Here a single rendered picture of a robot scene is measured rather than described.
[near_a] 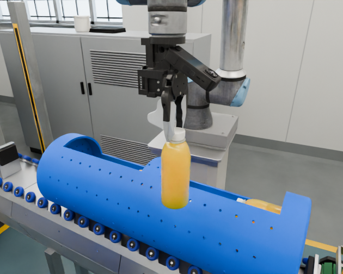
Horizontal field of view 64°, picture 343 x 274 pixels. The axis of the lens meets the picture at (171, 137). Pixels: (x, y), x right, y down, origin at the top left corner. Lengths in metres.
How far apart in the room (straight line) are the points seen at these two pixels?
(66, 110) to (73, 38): 0.77
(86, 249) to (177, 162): 0.65
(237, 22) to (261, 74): 2.47
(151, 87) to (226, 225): 0.39
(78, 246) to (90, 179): 0.34
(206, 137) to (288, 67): 2.40
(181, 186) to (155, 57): 0.28
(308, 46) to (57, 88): 2.66
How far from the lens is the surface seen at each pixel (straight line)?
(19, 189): 1.35
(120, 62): 2.54
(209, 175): 1.15
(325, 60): 3.42
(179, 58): 0.54
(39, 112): 1.76
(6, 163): 1.53
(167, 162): 0.60
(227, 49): 1.03
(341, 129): 3.66
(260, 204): 0.92
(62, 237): 1.23
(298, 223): 0.74
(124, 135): 2.78
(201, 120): 1.15
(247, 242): 0.73
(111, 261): 1.09
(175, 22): 0.54
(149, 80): 0.57
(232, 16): 1.01
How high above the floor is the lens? 1.68
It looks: 26 degrees down
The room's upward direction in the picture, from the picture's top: straight up
